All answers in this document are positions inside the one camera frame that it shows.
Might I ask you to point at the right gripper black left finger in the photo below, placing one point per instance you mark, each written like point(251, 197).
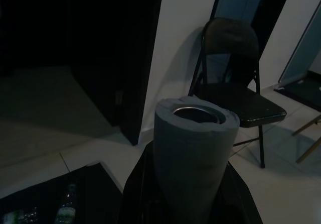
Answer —
point(140, 196)

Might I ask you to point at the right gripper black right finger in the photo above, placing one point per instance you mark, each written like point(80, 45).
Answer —
point(233, 204)

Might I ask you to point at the broom with grey foam grip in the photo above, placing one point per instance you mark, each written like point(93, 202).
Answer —
point(190, 153)

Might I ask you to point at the black floor mat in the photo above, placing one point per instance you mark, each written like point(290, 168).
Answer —
point(37, 199)

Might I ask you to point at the clear bottle green label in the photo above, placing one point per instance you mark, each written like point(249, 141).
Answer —
point(66, 209)

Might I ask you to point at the wooden chair leg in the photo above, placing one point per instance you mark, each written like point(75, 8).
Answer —
point(308, 143)

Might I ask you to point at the black folding chair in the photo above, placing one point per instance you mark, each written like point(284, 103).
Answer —
point(250, 103)

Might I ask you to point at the clear bottle purple label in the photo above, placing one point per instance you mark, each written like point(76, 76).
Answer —
point(17, 216)

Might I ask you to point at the small dark door mat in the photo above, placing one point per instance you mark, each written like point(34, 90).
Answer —
point(301, 96)

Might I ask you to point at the black cabinet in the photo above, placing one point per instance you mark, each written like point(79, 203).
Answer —
point(120, 58)

